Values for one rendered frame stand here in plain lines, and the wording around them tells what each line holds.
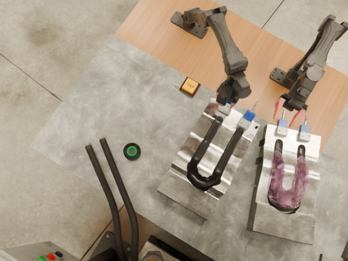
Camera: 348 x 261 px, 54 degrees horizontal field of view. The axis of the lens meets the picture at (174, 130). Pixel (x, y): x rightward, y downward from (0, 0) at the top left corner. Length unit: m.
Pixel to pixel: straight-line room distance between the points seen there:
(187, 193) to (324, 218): 0.65
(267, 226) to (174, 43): 1.00
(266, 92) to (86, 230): 1.47
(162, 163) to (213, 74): 0.53
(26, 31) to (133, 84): 1.43
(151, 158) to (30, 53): 1.57
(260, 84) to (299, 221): 0.69
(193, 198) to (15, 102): 1.66
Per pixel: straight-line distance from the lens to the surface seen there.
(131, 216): 1.47
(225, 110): 1.55
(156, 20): 1.89
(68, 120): 1.71
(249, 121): 1.57
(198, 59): 1.79
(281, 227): 1.57
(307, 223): 1.61
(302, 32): 3.01
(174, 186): 1.54
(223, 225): 1.61
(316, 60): 1.42
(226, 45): 1.38
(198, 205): 1.54
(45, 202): 2.52
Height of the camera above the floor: 2.39
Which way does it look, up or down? 75 degrees down
